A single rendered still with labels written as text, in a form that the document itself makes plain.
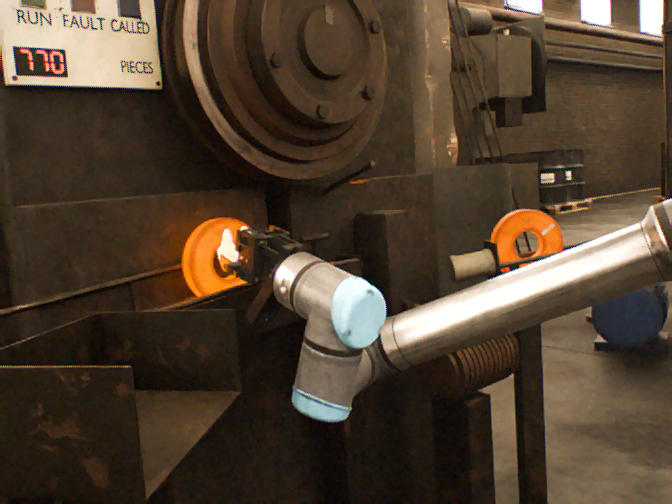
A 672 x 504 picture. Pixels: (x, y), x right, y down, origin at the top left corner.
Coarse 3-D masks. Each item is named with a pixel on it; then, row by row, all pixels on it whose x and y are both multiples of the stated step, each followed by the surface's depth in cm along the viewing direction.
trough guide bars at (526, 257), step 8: (592, 240) 152; (568, 248) 151; (520, 256) 150; (528, 256) 150; (536, 256) 144; (544, 256) 144; (504, 264) 143; (512, 264) 143; (520, 264) 144; (504, 272) 144
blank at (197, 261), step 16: (208, 224) 117; (224, 224) 119; (240, 224) 121; (192, 240) 116; (208, 240) 117; (192, 256) 115; (208, 256) 117; (192, 272) 115; (208, 272) 117; (192, 288) 117; (208, 288) 117; (224, 288) 119
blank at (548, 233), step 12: (504, 216) 147; (516, 216) 145; (528, 216) 145; (540, 216) 145; (504, 228) 145; (516, 228) 145; (528, 228) 145; (540, 228) 145; (552, 228) 145; (492, 240) 146; (504, 240) 145; (540, 240) 147; (552, 240) 146; (504, 252) 145; (540, 252) 146; (552, 252) 146; (528, 264) 146
